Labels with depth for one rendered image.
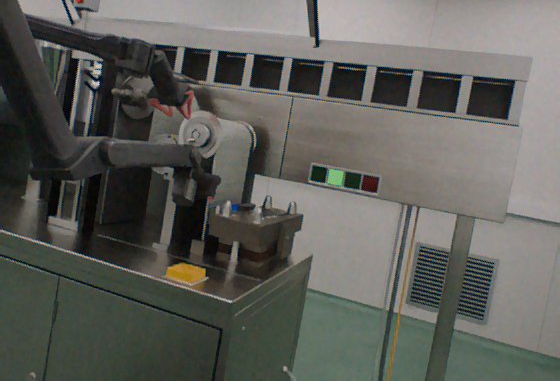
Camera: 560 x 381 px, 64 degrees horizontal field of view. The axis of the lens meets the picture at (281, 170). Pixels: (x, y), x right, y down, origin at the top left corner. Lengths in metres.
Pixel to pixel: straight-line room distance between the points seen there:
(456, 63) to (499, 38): 2.46
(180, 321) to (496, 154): 1.04
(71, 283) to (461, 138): 1.21
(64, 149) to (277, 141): 0.99
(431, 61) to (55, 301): 1.32
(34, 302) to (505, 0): 3.70
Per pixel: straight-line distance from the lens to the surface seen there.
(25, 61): 0.73
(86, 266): 1.27
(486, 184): 1.53
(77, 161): 0.78
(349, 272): 4.02
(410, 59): 1.58
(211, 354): 1.15
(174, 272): 1.14
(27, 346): 1.51
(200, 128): 1.37
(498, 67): 1.57
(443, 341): 1.79
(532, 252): 3.95
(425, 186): 1.53
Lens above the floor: 1.26
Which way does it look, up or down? 3 degrees down
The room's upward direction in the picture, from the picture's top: 10 degrees clockwise
